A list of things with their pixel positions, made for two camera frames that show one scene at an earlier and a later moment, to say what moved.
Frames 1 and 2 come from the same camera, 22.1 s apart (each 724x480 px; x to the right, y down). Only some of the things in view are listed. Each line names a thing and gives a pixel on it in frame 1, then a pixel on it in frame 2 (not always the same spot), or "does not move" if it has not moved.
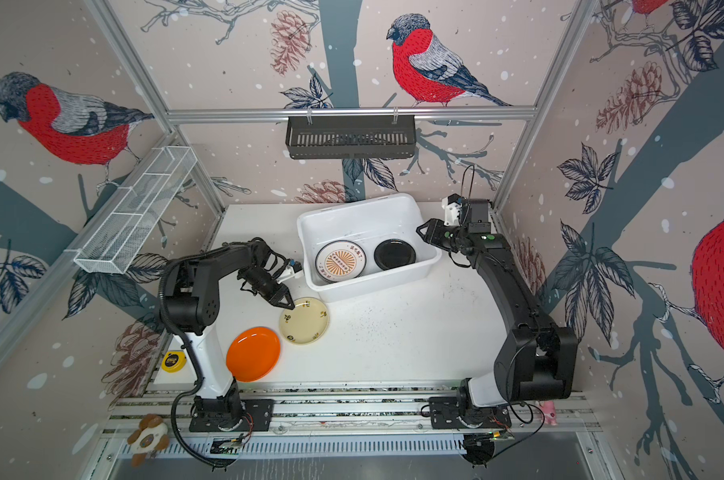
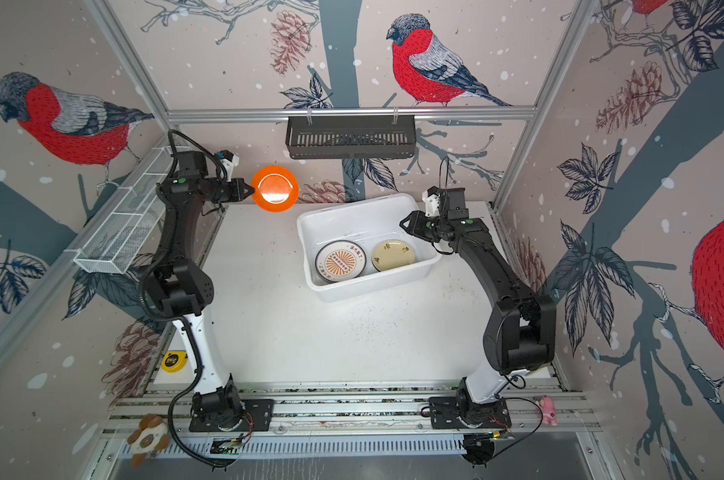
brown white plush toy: (151, 438) does not move
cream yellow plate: (306, 323) -> (391, 253)
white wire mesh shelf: (134, 210) does not move
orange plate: (253, 353) -> (276, 188)
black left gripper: (280, 294) -> (238, 195)
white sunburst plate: (340, 260) does not move
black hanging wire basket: (356, 138) does not move
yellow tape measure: (174, 361) does not move
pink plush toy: (549, 411) does not move
